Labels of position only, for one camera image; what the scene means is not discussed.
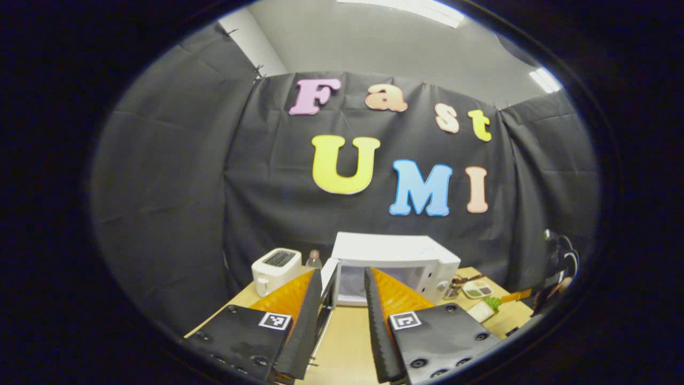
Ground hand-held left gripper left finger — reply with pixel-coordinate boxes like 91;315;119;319
184;269;323;381

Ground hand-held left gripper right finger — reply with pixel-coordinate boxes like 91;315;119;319
364;267;503;384

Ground white microwave oven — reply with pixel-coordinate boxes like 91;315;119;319
307;232;461;369

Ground white divided dish with beans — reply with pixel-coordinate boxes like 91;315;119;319
462;281;493;299

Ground white toaster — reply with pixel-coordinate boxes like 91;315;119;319
251;248;302;297

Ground small ceiling light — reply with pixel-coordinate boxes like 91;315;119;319
529;67;564;94

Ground black backdrop cloth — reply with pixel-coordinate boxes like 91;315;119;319
91;21;602;335

